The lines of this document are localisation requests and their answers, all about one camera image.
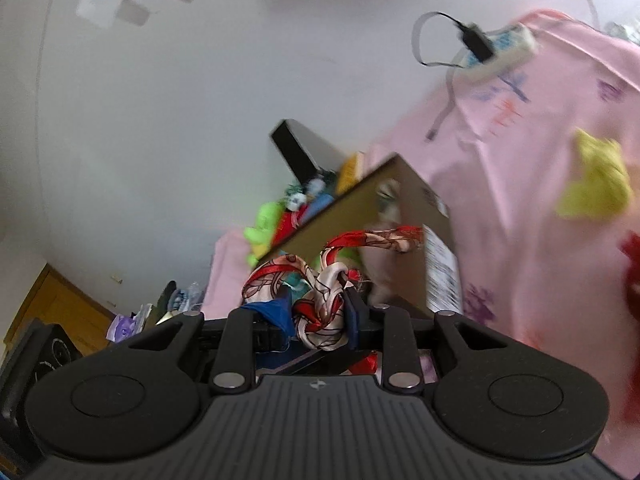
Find purple packet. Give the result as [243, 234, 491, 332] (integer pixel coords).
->
[107, 312, 139, 344]

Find clear plastic bag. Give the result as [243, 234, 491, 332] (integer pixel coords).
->
[167, 282, 206, 314]

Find pink printed bedsheet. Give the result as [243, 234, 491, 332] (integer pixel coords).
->
[202, 9, 640, 480]

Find red patterned silk scarf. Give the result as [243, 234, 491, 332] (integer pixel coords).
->
[241, 227, 425, 377]

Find wooden cabinet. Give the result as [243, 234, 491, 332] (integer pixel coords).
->
[2, 262, 119, 361]

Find white power strip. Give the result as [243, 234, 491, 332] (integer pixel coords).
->
[462, 24, 539, 81]

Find brown cardboard box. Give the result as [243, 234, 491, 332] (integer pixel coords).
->
[265, 152, 466, 377]

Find yellow towel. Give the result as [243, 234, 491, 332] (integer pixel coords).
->
[555, 129, 635, 220]

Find red soft toy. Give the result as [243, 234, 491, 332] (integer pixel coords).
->
[272, 210, 302, 249]

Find black appliance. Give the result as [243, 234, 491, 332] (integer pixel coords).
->
[0, 319, 86, 476]

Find yellow book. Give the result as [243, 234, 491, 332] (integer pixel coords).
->
[335, 152, 369, 196]

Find black rectangular box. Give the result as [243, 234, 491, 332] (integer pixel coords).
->
[270, 119, 346, 186]

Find bright green plush toy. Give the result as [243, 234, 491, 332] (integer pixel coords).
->
[243, 201, 281, 266]

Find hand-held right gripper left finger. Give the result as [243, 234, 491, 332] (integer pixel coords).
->
[120, 292, 297, 395]

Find black charger cable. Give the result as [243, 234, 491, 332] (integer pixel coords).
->
[414, 11, 476, 142]

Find black charger plug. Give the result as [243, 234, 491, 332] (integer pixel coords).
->
[457, 22, 494, 61]

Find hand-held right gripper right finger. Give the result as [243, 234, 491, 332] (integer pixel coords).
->
[341, 284, 508, 394]

